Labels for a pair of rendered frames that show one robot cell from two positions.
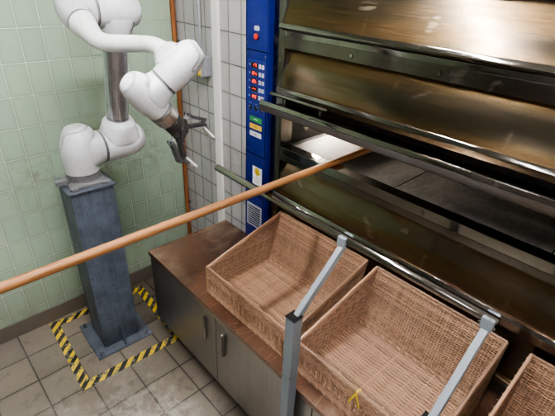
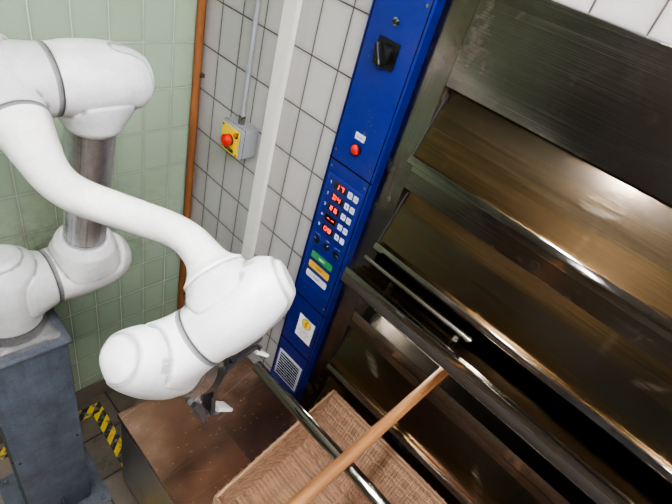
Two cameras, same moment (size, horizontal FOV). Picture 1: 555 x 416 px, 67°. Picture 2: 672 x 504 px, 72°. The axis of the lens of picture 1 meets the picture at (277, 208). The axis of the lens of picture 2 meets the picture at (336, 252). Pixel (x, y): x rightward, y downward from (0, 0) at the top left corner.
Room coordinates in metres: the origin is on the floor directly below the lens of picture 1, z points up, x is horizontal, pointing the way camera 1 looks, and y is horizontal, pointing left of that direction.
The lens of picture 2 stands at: (0.91, 0.34, 2.16)
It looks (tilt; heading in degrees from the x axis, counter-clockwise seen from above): 37 degrees down; 347
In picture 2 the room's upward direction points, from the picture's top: 18 degrees clockwise
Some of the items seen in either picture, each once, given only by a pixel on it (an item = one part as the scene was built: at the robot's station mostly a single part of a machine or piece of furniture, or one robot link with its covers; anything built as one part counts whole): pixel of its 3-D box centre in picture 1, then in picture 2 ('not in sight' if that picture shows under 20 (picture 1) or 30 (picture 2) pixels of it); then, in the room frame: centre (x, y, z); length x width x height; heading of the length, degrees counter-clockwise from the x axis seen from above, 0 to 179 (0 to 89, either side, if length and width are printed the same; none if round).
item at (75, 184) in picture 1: (79, 177); (4, 326); (1.78, 0.95, 1.03); 0.22 x 0.18 x 0.06; 132
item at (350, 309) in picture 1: (395, 355); not in sight; (1.06, -0.45, 0.72); 0.56 x 0.49 x 0.28; 44
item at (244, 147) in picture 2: (201, 65); (238, 137); (2.31, 0.44, 1.46); 0.10 x 0.07 x 0.10; 44
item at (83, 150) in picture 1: (80, 148); (8, 285); (1.80, 0.93, 1.17); 0.18 x 0.16 x 0.22; 135
